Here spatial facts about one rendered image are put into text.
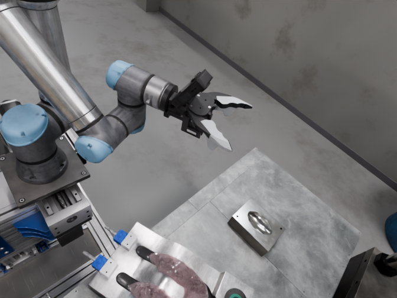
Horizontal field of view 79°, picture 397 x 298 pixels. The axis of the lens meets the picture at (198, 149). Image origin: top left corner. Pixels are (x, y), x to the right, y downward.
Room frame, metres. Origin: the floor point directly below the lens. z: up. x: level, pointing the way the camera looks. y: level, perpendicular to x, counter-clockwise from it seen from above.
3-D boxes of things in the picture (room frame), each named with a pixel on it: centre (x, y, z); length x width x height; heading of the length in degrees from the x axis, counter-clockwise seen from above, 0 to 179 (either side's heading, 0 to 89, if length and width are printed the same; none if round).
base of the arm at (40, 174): (0.40, 0.49, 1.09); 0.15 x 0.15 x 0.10
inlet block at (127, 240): (0.32, 0.18, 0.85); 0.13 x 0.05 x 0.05; 76
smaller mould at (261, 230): (0.55, -0.36, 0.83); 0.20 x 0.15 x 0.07; 59
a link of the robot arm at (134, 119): (0.47, 0.21, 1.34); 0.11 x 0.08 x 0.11; 170
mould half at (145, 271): (0.20, -0.07, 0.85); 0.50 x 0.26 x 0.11; 76
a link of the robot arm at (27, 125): (0.41, 0.49, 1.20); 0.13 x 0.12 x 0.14; 170
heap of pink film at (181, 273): (0.20, -0.06, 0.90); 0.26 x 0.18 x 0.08; 76
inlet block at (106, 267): (0.21, 0.21, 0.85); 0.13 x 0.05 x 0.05; 76
